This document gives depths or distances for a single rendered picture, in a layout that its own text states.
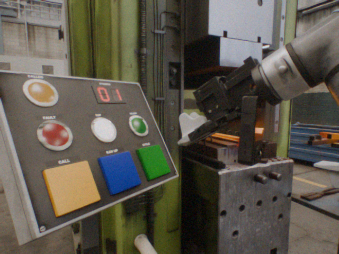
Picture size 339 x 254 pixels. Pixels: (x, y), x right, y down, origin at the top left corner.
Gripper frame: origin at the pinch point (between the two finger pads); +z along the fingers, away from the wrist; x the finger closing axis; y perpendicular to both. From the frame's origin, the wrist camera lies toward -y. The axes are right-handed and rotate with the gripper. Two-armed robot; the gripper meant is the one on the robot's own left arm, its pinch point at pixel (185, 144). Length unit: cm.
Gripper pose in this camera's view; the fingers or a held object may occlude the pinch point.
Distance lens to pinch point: 48.3
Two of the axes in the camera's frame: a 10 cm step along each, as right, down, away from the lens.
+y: -4.0, -9.0, 1.9
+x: -6.1, 1.0, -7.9
